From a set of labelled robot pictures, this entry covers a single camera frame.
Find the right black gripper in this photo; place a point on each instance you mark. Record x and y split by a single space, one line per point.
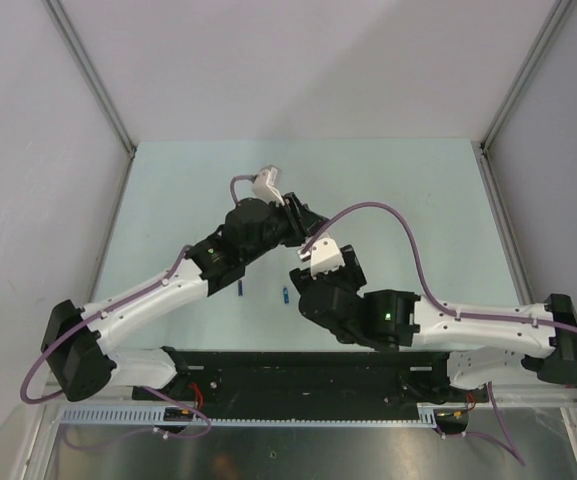
351 271

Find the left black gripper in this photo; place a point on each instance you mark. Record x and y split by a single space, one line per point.
309 222

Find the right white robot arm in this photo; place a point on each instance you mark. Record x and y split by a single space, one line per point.
483 345

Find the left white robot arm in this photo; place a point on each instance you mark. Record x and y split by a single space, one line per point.
82 344

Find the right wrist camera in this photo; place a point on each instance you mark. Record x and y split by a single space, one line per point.
324 257

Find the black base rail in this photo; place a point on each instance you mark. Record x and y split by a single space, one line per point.
312 385

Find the right aluminium frame post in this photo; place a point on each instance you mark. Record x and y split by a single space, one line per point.
537 53

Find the aluminium frame post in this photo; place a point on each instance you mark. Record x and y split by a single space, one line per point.
90 74
537 53

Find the left aluminium frame post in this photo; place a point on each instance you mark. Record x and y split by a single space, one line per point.
90 74

